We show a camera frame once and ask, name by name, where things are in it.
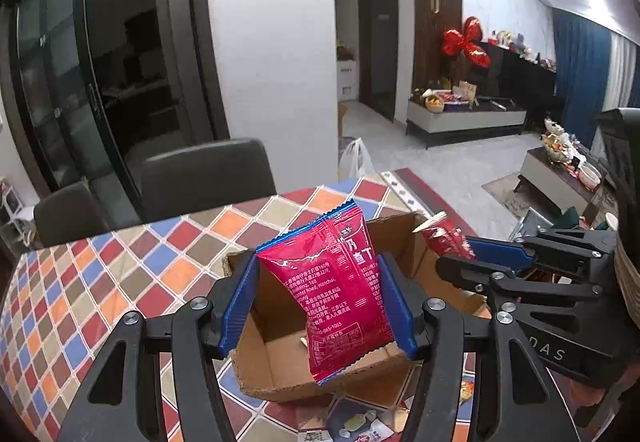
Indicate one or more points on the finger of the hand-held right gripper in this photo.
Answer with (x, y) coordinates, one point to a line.
(500, 252)
(465, 272)

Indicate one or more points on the white plastic bag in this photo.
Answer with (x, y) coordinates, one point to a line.
(356, 159)

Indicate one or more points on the magenta snack packet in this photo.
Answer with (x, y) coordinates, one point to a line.
(335, 292)

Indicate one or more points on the low white bench cabinet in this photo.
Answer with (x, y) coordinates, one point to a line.
(460, 122)

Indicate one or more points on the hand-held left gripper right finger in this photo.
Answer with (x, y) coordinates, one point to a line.
(397, 312)

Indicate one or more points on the black sideboard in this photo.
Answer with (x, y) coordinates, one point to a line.
(520, 77)

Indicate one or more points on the dark dining chair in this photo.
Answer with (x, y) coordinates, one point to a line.
(210, 177)
(70, 212)

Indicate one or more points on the dark coffee table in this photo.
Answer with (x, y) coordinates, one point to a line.
(550, 172)

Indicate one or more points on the white drawer unit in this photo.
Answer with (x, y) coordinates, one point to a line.
(347, 79)

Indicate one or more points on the red bow balloon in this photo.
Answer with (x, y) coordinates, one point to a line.
(467, 42)

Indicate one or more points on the blue curtain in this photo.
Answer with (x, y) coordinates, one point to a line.
(580, 72)

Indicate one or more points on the red snack packet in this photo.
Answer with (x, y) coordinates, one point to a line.
(440, 239)

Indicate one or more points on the glass sliding door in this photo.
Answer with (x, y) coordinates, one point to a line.
(65, 72)

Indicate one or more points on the grey area rug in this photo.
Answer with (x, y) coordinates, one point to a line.
(505, 194)

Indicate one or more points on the fruit basket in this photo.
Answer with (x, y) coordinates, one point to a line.
(434, 103)

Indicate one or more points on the white storage rack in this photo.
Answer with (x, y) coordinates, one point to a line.
(12, 212)

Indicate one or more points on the white sheer curtain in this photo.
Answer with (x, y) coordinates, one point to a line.
(625, 72)

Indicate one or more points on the dark wooden door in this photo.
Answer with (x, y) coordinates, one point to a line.
(377, 37)

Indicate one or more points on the white bowl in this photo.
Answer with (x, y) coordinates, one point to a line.
(592, 176)

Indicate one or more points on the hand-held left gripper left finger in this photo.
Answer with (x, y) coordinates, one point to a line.
(241, 307)

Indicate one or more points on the green wrapped candy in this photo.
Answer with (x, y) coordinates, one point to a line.
(356, 423)

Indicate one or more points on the green cushioned chair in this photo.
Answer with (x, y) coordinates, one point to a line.
(565, 218)

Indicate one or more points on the cardboard box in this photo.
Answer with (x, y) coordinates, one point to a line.
(280, 362)

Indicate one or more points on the person's right forearm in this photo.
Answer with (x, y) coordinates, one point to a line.
(630, 272)

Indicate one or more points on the snack packets on table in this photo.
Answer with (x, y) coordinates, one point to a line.
(382, 432)

